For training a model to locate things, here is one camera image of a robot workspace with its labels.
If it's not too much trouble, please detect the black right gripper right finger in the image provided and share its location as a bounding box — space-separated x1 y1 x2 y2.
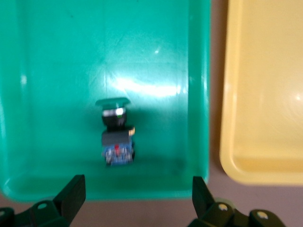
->
188 175 285 227

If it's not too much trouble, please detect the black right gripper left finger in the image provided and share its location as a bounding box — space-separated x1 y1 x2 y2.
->
0 174 87 227

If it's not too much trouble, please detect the green mushroom push button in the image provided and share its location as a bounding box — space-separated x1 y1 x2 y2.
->
94 96 137 169

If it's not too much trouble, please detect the green plastic tray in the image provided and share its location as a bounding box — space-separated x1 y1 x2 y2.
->
0 0 212 203

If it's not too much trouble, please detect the yellow plastic tray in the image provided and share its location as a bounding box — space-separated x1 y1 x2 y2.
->
219 0 303 186

